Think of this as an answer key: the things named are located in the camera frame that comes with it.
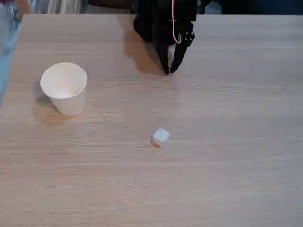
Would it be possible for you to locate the wooden furniture leg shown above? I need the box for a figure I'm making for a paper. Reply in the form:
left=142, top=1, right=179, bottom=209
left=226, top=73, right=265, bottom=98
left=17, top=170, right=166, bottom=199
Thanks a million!
left=16, top=0, right=33, bottom=15

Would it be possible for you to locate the white paper cup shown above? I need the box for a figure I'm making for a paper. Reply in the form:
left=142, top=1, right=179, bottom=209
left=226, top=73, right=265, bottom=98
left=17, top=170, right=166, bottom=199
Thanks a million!
left=39, top=62, right=88, bottom=117

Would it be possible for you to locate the white hanging cloth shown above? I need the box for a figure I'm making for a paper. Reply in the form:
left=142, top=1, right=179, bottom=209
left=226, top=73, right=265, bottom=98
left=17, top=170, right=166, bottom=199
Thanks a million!
left=35, top=0, right=88, bottom=14

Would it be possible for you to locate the small white block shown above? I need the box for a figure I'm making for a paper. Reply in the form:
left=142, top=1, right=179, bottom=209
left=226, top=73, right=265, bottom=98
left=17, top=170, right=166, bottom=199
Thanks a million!
left=151, top=127, right=170, bottom=148

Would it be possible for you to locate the red white gripper cable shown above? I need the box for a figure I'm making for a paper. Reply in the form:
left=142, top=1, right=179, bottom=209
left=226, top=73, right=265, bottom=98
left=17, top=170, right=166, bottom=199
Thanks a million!
left=171, top=0, right=183, bottom=44

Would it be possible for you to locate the blue denim cloth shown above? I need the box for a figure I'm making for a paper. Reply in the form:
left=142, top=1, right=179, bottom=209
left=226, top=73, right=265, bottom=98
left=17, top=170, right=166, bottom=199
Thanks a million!
left=0, top=0, right=24, bottom=59

